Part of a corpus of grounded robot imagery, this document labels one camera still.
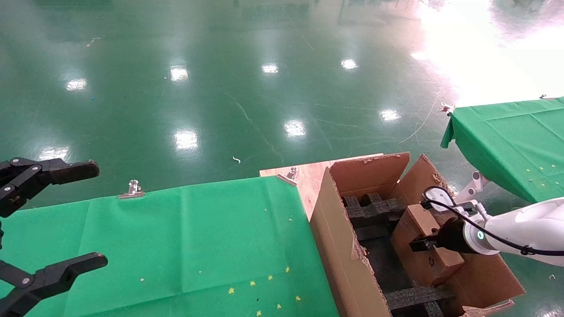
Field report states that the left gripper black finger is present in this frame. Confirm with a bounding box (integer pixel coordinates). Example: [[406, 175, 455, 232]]
[[0, 158, 100, 218], [0, 252, 108, 317]]

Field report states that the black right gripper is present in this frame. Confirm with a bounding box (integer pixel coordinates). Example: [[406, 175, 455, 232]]
[[410, 218, 470, 254]]

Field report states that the small brown cardboard box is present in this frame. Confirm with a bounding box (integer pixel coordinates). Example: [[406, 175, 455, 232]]
[[390, 203, 467, 287]]

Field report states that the large open brown carton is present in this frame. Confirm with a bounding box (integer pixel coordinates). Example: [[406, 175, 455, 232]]
[[308, 152, 526, 317]]

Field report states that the white table leg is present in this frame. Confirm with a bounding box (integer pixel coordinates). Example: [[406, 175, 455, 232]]
[[454, 171, 490, 205]]

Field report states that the large green table cloth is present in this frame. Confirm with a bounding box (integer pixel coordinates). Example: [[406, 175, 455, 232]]
[[0, 175, 340, 317]]

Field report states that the green cloth side table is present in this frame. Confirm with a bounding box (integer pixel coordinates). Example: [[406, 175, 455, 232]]
[[441, 96, 564, 204]]

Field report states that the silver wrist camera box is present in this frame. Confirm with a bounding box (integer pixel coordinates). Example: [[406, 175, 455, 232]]
[[423, 186, 459, 214]]

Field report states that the silver camera mount bracket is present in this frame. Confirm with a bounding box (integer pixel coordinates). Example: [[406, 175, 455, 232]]
[[454, 200, 490, 221]]

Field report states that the black camera cable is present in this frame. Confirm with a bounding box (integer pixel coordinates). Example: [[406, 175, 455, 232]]
[[421, 199, 564, 257]]

